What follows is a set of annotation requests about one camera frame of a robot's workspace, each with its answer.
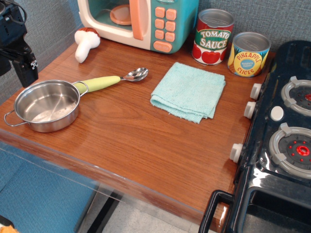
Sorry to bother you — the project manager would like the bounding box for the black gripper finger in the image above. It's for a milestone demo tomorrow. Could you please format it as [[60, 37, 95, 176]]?
[[12, 52, 38, 88]]

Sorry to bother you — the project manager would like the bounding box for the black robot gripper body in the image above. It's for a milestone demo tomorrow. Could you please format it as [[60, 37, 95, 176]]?
[[0, 0, 32, 75]]

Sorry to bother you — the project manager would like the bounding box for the light blue folded cloth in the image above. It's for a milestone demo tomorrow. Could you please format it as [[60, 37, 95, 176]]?
[[150, 62, 225, 124]]

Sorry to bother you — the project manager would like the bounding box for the small steel pot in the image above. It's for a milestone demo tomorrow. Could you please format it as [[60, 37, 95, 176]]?
[[4, 80, 88, 133]]

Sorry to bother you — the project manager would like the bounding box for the plush white mushroom toy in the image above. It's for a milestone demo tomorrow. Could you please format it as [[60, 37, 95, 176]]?
[[74, 27, 101, 63]]

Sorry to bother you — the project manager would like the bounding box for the clear acrylic table guard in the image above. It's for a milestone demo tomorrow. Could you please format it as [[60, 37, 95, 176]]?
[[0, 131, 199, 233]]

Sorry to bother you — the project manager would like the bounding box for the teal toy microwave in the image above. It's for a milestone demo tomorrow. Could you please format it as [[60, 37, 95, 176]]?
[[78, 0, 199, 54]]

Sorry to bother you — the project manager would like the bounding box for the tomato sauce can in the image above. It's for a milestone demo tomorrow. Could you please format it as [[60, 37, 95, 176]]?
[[192, 8, 235, 65]]

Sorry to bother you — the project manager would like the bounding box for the pineapple slices can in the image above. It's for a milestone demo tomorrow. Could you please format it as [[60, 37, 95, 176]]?
[[227, 32, 271, 77]]

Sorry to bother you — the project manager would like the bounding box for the dark blue toy stove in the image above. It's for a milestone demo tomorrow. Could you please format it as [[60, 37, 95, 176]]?
[[199, 40, 311, 233]]

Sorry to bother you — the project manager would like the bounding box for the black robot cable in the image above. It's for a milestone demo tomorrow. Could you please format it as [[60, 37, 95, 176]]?
[[4, 0, 28, 25]]

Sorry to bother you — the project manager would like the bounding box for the green handled metal spoon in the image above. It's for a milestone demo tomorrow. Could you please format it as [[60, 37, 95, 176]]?
[[73, 67, 149, 94]]

